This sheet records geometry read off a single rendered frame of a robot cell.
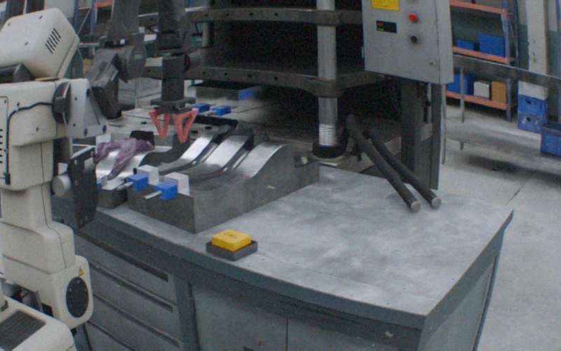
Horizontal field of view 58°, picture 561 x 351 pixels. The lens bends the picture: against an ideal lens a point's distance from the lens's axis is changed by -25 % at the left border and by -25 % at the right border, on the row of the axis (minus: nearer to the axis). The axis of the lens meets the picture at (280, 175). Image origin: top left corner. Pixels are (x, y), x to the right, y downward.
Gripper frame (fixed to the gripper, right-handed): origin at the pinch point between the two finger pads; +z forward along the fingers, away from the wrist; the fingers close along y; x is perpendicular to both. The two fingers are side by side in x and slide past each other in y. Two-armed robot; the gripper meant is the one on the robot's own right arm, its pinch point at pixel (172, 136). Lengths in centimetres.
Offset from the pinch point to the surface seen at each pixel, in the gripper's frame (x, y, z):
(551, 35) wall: -668, 3, -12
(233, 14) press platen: -80, 49, -24
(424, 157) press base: -143, -2, 39
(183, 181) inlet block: -0.3, -2.7, 10.3
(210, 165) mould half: -19.1, 5.5, 12.7
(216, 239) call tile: 7.5, -19.5, 17.5
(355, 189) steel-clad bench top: -47, -21, 22
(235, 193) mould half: -12.2, -8.5, 15.4
